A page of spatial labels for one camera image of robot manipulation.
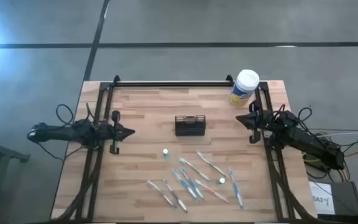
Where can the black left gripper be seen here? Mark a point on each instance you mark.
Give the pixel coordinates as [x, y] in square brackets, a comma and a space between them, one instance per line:
[109, 132]

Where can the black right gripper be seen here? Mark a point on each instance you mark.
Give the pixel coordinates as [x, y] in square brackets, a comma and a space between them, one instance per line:
[258, 121]

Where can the small blue mouthwash bottle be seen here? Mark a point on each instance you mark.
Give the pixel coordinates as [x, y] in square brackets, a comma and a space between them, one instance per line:
[165, 152]

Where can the small white round cap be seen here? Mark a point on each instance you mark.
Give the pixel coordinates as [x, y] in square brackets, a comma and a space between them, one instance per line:
[221, 180]

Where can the purple toothbrush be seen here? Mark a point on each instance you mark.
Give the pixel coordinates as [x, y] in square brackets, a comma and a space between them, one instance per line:
[175, 196]

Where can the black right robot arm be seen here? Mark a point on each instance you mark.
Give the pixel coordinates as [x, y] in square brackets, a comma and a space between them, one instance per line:
[309, 140]

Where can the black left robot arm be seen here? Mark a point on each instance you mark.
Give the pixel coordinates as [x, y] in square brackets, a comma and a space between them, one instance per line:
[57, 132]

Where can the yellow blue wipes canister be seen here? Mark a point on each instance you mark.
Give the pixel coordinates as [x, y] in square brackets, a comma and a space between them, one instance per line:
[244, 87]

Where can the white paper sheet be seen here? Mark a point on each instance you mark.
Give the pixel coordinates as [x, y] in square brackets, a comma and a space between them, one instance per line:
[322, 199]

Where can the dark grey box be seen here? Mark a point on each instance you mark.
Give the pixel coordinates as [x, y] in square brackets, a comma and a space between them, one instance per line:
[346, 199]

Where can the black metal table frame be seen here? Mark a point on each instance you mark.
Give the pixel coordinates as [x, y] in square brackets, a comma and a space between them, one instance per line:
[172, 84]

